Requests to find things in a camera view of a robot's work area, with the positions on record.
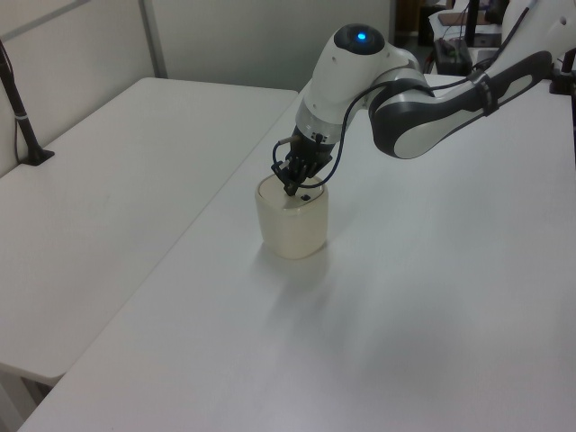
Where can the cream trash bin lid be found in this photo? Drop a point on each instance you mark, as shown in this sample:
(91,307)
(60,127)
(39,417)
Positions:
(271,189)

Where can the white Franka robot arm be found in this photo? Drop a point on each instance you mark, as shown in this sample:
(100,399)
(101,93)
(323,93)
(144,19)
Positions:
(351,81)

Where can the brown cabinet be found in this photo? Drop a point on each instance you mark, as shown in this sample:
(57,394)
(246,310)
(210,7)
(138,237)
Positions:
(407,15)

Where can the cream plastic trash bin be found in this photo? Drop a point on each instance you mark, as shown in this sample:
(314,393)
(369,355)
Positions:
(292,234)

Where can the grey partition frame post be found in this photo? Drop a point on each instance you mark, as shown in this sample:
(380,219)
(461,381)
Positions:
(155,40)

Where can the silver cylindrical plug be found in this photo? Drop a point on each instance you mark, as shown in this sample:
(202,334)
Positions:
(284,141)

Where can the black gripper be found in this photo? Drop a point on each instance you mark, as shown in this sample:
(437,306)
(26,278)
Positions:
(312,146)

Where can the black monitor stand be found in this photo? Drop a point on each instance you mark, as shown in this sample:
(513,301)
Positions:
(472,18)

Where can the black clamp pole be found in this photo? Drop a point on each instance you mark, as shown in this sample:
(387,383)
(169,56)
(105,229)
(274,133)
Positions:
(568,67)

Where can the black pole with base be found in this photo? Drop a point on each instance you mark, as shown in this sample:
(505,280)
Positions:
(22,126)

